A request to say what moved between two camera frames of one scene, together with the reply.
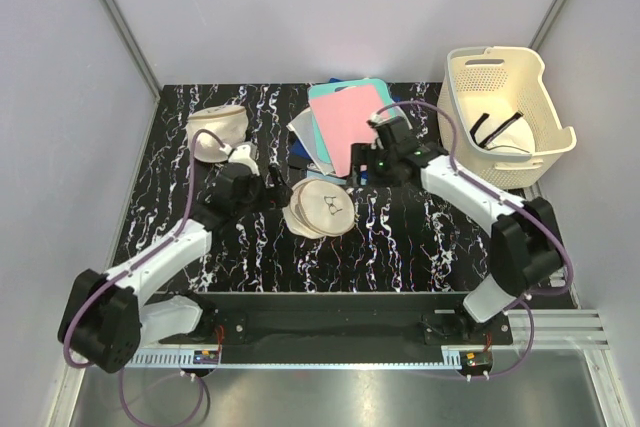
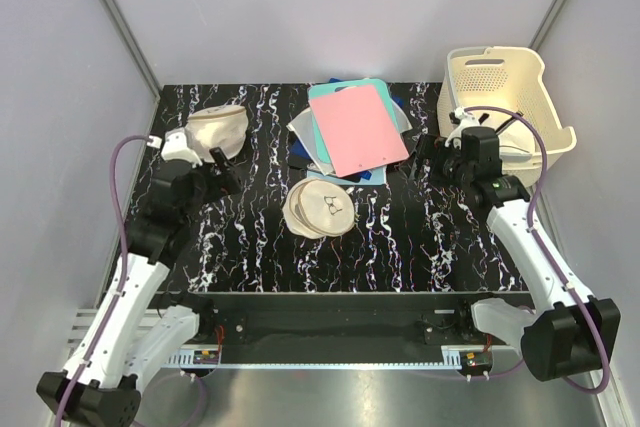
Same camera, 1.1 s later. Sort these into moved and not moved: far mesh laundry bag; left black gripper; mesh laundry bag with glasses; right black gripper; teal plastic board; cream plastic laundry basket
Moved: left black gripper; right black gripper
Not moved: mesh laundry bag with glasses; far mesh laundry bag; teal plastic board; cream plastic laundry basket
